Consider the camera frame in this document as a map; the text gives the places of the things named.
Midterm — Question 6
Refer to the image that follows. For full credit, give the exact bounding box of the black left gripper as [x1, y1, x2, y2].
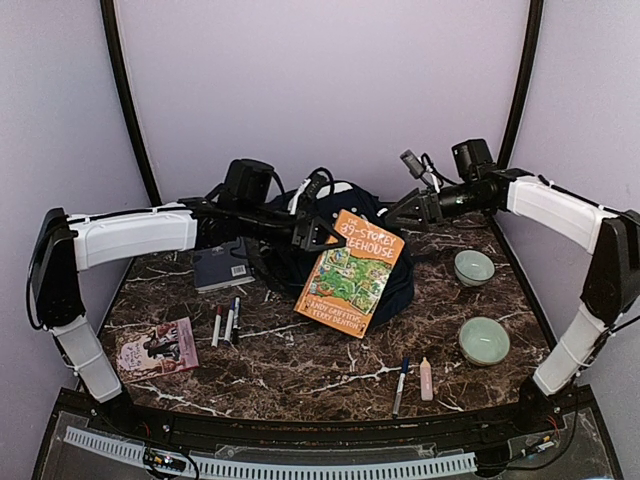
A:
[239, 202, 347, 255]

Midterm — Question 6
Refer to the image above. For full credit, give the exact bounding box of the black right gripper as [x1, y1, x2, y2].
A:
[386, 180, 490, 233]

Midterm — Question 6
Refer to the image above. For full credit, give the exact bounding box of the navy blue student backpack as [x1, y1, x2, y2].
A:
[257, 181, 414, 327]

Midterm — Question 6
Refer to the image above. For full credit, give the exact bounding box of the orange treehouse book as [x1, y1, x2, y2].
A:
[294, 210, 405, 339]

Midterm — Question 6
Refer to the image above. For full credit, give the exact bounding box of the dark blue hardcover book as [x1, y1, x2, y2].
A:
[193, 237, 255, 293]

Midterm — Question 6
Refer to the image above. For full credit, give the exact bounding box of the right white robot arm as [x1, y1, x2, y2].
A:
[383, 139, 639, 434]

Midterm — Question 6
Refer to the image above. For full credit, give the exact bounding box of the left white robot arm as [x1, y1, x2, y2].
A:
[25, 159, 348, 436]

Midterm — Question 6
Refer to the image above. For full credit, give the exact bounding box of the far green ceramic bowl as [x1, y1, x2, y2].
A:
[454, 250, 495, 287]

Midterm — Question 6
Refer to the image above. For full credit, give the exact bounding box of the green ceramic bowl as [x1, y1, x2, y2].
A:
[458, 317, 511, 367]
[454, 250, 495, 287]

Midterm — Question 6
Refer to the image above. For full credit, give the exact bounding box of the blue cap marker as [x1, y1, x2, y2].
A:
[223, 299, 235, 345]

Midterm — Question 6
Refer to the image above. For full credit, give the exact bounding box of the red cap marker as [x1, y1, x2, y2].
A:
[211, 305, 223, 348]

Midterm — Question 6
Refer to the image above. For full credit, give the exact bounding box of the near green ceramic bowl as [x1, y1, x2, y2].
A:
[458, 317, 511, 367]

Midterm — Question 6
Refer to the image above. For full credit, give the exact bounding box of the blue pen near front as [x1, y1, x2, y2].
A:
[392, 357, 410, 419]

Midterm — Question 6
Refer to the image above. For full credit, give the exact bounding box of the pink highlighter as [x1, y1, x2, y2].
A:
[419, 357, 434, 401]

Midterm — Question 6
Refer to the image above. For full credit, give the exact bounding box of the pink cover book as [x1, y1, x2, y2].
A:
[115, 317, 200, 384]

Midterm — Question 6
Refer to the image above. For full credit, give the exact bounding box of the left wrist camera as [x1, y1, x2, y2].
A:
[287, 167, 335, 215]

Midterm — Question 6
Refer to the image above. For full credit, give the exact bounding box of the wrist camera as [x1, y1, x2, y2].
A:
[287, 167, 335, 215]
[399, 149, 441, 193]

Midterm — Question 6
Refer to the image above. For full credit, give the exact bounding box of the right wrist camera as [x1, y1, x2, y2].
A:
[399, 149, 441, 193]

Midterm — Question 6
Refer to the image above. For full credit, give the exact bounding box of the right black frame post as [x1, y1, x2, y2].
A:
[497, 0, 545, 169]

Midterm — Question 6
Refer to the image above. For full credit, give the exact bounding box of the black frame post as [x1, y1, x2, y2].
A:
[100, 0, 162, 206]
[497, 0, 545, 169]

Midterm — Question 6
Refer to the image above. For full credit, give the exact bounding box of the white slotted cable duct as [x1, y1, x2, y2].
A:
[63, 426, 477, 479]

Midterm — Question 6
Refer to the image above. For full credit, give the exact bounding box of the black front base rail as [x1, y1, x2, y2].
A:
[54, 387, 596, 454]

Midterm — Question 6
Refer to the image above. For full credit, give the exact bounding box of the left black frame post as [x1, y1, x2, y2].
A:
[100, 0, 162, 206]

